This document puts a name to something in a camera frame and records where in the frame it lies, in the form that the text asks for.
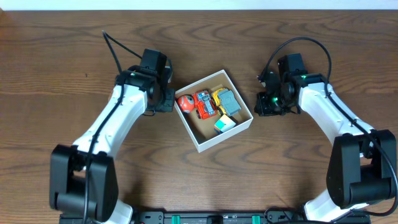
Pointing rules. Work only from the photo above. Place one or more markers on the red toy fire truck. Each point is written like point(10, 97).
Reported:
point(204, 105)

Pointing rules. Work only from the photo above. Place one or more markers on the multicolour puzzle cube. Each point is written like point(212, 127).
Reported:
point(224, 124)

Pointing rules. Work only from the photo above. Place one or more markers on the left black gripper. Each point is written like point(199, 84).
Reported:
point(168, 101)

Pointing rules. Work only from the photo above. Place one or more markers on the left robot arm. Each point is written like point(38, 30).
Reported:
point(83, 182)

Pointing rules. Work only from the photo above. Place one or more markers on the red toy ball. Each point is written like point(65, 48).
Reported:
point(186, 103)

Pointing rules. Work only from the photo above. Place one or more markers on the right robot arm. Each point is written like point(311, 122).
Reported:
point(363, 161)

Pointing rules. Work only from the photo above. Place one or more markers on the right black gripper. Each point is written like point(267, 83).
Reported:
point(265, 106)

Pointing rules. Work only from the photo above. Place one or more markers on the white cardboard box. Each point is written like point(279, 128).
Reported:
point(202, 132)

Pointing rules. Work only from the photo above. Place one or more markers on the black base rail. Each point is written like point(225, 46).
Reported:
point(269, 216)

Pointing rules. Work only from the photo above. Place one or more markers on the yellow grey toy truck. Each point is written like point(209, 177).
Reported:
point(225, 102)

